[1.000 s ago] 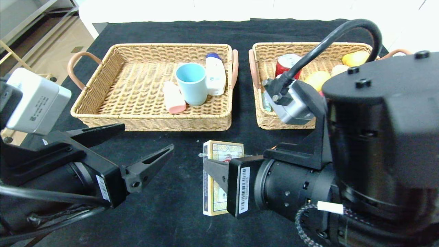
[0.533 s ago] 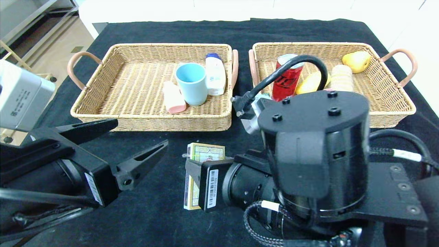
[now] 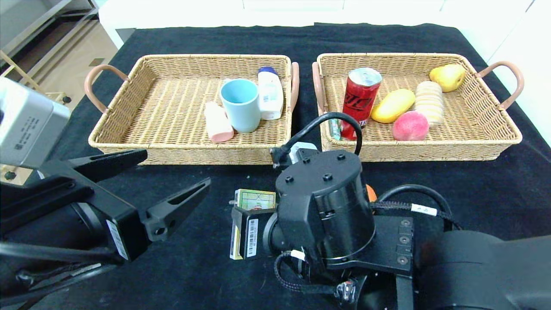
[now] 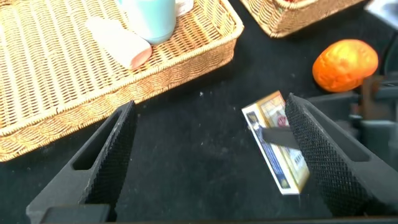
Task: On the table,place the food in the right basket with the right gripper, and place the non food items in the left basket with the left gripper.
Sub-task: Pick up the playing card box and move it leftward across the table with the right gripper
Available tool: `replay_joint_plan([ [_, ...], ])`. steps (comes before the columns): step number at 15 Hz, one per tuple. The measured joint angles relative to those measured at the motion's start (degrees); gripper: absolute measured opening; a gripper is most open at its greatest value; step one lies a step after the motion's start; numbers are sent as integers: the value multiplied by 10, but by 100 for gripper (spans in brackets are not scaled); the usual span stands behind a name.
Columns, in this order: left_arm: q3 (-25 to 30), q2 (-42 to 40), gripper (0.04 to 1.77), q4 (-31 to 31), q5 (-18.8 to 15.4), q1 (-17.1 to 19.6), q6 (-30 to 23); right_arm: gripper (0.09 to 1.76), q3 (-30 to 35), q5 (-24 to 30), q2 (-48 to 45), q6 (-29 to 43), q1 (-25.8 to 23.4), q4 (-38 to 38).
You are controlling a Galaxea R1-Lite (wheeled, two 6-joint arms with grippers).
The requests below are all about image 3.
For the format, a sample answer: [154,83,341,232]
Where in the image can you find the red cola can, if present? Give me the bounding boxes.
[340,67,383,140]

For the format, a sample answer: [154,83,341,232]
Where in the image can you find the yellow pear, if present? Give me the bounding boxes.
[429,64,466,93]

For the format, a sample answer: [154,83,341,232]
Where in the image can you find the pink plastic bottle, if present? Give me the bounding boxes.
[204,101,234,143]

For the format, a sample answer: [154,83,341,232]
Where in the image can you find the wicker basket holding food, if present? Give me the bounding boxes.
[312,53,525,163]

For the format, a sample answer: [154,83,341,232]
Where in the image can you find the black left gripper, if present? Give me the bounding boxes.
[0,149,211,263]

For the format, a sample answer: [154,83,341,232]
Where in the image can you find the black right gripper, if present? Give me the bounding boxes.
[231,206,278,260]

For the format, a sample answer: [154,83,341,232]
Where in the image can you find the pink peach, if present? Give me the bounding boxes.
[392,111,429,142]

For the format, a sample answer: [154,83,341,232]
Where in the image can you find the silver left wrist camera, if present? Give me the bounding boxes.
[0,77,71,169]

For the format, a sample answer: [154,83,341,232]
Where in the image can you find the white cabinet doors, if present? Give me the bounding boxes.
[439,0,551,147]

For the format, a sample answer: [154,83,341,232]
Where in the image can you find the yellow mango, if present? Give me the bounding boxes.
[371,88,416,124]

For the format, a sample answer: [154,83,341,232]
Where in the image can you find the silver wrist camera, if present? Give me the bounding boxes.
[0,77,71,169]
[288,142,320,165]

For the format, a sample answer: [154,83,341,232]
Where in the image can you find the light blue plastic mug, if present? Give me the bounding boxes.
[220,78,261,133]

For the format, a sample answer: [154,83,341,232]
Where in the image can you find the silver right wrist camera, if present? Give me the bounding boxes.
[288,142,320,165]

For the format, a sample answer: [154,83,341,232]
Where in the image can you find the white low cabinet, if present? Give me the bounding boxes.
[98,0,461,49]

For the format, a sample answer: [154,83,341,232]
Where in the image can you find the grey metal shelf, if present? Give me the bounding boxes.
[0,0,100,56]

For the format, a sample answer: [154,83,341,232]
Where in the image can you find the white lotion bottle blue cap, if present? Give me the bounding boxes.
[258,67,285,120]

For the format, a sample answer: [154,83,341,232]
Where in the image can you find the playing card box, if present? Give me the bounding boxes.
[229,189,277,260]

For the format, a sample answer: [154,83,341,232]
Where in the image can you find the wicker basket holding lotion bottle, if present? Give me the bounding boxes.
[84,54,300,166]

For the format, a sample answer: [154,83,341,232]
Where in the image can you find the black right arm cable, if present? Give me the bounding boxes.
[270,112,463,231]

